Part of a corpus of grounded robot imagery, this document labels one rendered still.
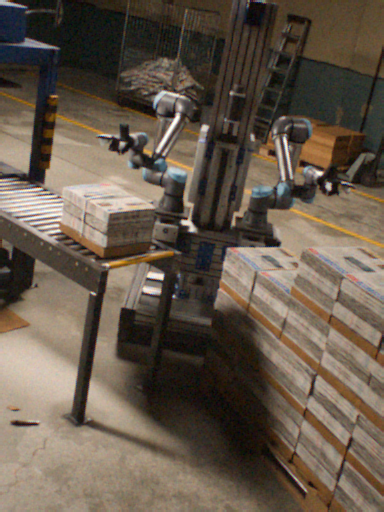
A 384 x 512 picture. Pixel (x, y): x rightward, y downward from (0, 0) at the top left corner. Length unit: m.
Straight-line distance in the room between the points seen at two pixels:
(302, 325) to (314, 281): 0.22
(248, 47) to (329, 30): 6.86
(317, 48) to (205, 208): 7.05
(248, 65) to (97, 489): 2.38
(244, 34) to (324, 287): 1.65
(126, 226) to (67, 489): 1.18
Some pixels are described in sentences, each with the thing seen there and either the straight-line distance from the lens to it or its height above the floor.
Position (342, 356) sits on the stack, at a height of 0.75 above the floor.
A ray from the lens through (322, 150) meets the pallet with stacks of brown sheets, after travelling 9.78.
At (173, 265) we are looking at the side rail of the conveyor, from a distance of 3.63.
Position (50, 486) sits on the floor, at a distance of 3.27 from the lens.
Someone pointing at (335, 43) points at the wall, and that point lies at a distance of 10.97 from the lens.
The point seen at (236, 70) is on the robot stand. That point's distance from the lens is 4.22.
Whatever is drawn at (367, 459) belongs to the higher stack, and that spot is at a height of 0.45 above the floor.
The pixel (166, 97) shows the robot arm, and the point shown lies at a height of 1.44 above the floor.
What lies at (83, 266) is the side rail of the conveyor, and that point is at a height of 0.78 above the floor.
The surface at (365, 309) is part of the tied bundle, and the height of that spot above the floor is 0.99.
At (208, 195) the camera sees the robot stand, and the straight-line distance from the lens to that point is 4.26.
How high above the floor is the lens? 2.06
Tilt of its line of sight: 20 degrees down
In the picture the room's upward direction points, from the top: 11 degrees clockwise
